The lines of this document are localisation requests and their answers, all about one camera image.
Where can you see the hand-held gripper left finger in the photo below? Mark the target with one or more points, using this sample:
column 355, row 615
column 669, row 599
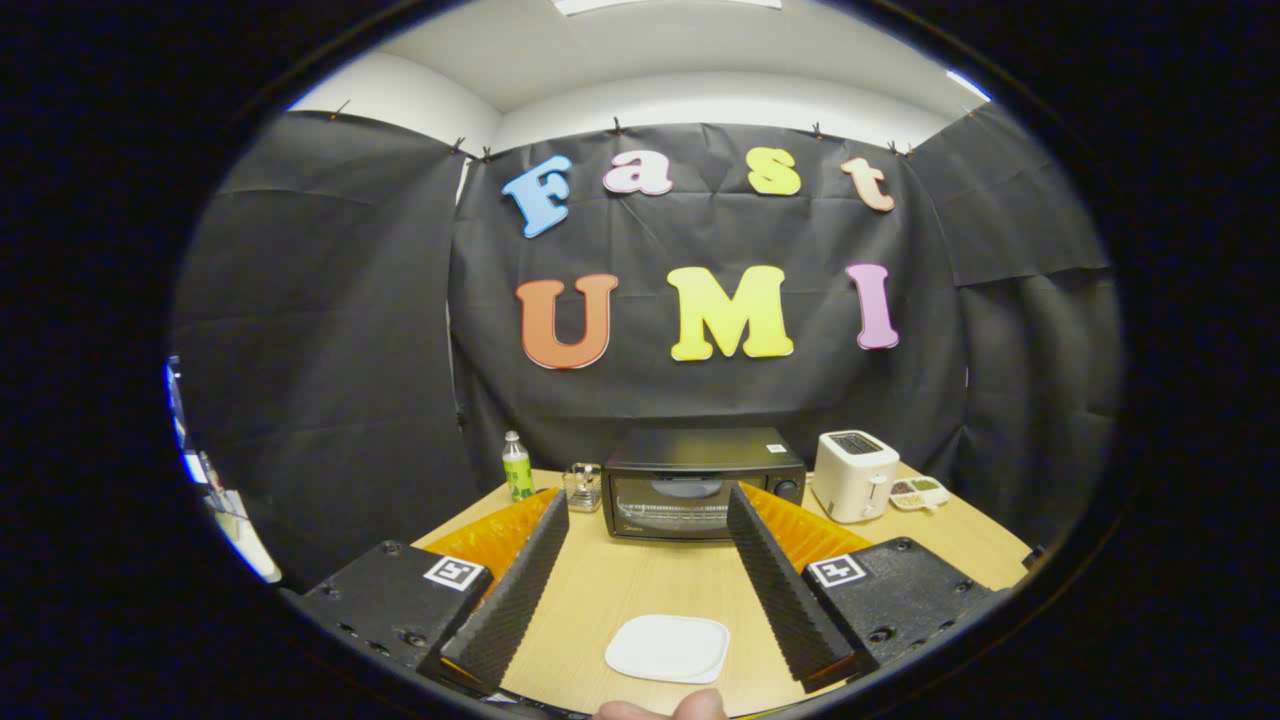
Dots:
column 515, row 610

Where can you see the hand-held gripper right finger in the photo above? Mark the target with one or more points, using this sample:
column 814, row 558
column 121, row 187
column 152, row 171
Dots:
column 780, row 600

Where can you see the black toaster oven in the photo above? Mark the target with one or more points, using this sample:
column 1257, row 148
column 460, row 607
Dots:
column 700, row 450

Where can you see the white pop-up toaster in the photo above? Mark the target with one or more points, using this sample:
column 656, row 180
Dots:
column 850, row 480

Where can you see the white square plate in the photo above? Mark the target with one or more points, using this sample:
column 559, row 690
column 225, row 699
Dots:
column 668, row 648

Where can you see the green label plastic bottle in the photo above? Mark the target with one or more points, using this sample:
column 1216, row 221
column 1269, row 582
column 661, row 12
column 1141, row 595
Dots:
column 518, row 475

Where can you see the clear glass cup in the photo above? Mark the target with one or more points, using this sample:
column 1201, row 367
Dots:
column 583, row 490

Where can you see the large ceiling light panel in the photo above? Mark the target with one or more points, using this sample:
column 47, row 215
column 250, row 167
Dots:
column 660, row 5

